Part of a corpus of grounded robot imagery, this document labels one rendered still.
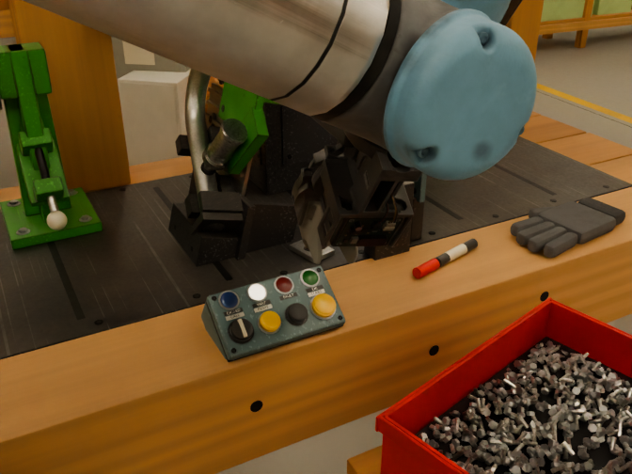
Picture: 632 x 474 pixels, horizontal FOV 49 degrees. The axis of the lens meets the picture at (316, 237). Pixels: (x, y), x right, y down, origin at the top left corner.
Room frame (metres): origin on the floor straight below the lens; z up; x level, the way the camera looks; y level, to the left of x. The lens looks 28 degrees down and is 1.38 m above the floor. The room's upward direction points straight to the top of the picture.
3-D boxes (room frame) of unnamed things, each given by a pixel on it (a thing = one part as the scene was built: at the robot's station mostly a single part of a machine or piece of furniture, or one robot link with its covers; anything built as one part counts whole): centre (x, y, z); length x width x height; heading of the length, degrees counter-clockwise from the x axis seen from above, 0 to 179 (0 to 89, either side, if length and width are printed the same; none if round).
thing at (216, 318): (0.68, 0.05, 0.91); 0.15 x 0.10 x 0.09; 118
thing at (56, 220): (0.89, 0.38, 0.96); 0.06 x 0.03 x 0.06; 28
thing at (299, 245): (0.87, 0.01, 0.90); 0.06 x 0.04 x 0.01; 42
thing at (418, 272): (0.84, -0.18, 0.91); 0.13 x 0.02 x 0.02; 132
